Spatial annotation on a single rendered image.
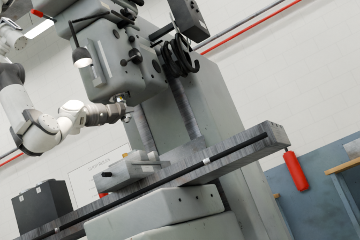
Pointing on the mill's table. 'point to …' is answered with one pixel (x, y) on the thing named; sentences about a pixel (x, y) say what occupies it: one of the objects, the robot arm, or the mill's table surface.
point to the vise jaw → (134, 157)
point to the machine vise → (128, 173)
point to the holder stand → (41, 204)
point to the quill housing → (110, 62)
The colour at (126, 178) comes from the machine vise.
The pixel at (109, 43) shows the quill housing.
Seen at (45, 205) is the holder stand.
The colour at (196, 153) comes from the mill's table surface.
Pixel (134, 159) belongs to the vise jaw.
